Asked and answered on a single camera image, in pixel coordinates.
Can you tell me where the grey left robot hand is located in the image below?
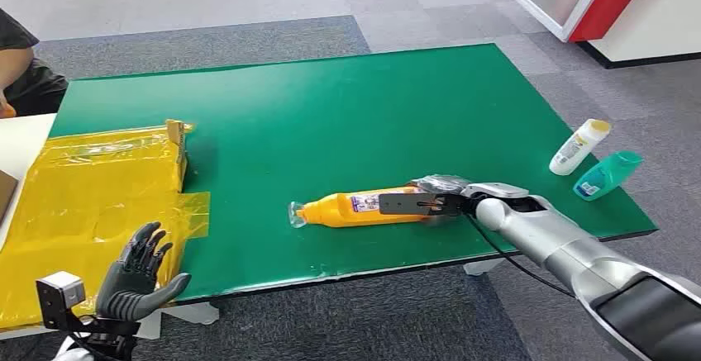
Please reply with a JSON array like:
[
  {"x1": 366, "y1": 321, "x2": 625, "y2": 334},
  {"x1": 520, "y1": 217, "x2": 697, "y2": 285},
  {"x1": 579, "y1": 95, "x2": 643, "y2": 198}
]
[{"x1": 95, "y1": 221, "x2": 193, "y2": 324}]

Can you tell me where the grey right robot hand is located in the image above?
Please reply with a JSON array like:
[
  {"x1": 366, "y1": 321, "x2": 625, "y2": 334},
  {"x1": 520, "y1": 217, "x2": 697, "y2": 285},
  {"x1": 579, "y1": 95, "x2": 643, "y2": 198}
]
[{"x1": 378, "y1": 174, "x2": 479, "y2": 221}]

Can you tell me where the orange bottle with clear cap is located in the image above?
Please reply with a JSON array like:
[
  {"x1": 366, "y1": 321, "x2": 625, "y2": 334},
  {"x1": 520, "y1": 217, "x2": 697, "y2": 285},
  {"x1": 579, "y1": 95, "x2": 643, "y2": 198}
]
[{"x1": 288, "y1": 185, "x2": 439, "y2": 230}]

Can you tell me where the white bottle with yellow cap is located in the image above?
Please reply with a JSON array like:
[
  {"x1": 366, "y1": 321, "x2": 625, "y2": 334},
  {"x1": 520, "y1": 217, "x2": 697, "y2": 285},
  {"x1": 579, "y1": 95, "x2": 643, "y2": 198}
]
[{"x1": 548, "y1": 118, "x2": 613, "y2": 177}]

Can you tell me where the teal translucent bottle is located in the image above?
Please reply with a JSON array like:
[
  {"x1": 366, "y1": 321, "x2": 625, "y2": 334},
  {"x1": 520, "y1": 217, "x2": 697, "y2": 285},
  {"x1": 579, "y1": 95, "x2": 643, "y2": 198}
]
[{"x1": 572, "y1": 150, "x2": 645, "y2": 202}]

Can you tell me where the white table foot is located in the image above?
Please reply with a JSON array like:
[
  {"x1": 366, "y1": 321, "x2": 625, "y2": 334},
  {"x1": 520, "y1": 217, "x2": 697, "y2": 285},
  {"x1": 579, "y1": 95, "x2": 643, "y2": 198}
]
[
  {"x1": 160, "y1": 301, "x2": 221, "y2": 327},
  {"x1": 462, "y1": 258, "x2": 505, "y2": 277}
]

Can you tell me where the green table mat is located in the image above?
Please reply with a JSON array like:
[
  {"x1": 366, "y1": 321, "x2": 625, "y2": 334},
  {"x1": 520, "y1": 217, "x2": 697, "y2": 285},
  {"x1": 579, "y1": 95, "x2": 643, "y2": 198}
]
[{"x1": 49, "y1": 43, "x2": 659, "y2": 302}]

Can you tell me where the yellow plastic wrapped box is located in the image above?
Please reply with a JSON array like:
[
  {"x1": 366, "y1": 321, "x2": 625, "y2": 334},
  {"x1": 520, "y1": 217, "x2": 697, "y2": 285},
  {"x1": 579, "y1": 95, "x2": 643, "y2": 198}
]
[{"x1": 0, "y1": 119, "x2": 212, "y2": 331}]

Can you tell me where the brown cardboard piece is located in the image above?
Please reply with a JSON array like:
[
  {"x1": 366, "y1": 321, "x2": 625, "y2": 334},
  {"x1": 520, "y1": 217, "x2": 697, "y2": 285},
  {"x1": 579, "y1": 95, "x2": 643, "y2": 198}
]
[{"x1": 0, "y1": 170, "x2": 19, "y2": 224}]

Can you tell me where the person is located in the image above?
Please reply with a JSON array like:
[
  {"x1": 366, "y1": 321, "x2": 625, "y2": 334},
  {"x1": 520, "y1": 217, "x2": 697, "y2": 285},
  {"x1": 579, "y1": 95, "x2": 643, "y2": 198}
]
[{"x1": 0, "y1": 7, "x2": 70, "y2": 119}]

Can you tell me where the red and white cabinet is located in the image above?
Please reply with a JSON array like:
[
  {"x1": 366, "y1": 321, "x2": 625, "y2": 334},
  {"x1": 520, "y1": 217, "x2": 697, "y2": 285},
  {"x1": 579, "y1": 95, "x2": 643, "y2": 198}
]
[{"x1": 511, "y1": 0, "x2": 701, "y2": 69}]

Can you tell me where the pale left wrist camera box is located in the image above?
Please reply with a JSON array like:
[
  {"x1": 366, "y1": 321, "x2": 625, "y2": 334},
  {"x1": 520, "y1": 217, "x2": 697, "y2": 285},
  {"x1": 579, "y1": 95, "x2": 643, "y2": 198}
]
[{"x1": 35, "y1": 270, "x2": 88, "y2": 330}]

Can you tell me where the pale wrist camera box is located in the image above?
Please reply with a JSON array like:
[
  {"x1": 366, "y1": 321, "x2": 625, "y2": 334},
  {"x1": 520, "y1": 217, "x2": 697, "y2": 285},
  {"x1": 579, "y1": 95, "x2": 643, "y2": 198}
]
[
  {"x1": 463, "y1": 182, "x2": 530, "y2": 200},
  {"x1": 35, "y1": 270, "x2": 88, "y2": 330}
]

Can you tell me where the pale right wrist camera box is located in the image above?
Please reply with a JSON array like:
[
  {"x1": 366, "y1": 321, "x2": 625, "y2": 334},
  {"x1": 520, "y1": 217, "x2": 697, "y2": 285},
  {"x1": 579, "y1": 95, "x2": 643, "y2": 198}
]
[{"x1": 463, "y1": 182, "x2": 530, "y2": 200}]

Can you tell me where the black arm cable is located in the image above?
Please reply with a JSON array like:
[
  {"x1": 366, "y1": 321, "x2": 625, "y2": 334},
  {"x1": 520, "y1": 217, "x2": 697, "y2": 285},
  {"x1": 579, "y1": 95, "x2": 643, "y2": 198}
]
[{"x1": 465, "y1": 213, "x2": 577, "y2": 300}]

